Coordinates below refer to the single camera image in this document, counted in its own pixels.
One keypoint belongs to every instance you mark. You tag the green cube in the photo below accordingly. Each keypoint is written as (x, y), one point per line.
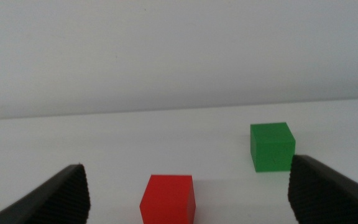
(272, 146)

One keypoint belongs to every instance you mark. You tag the red cube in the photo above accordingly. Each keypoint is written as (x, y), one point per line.
(166, 202)

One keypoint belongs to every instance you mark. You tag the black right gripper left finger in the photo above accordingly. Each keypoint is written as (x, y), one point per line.
(57, 199)

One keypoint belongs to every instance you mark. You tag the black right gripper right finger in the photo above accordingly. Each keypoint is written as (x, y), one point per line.
(322, 193)

